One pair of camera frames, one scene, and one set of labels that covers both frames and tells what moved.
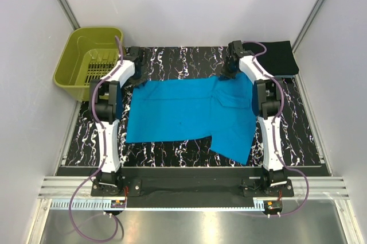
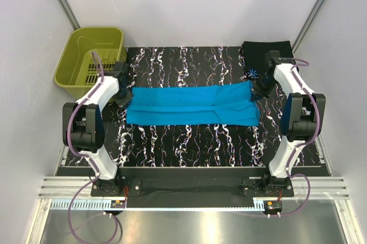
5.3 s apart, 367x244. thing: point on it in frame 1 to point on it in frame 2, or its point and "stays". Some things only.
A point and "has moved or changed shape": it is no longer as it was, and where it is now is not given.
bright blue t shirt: [195, 108] has moved or changed shape
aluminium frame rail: [66, 187] stays
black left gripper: [136, 82] to [125, 101]
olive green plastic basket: [89, 55] stays
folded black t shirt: [278, 59] stays
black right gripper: [225, 76] to [254, 97]
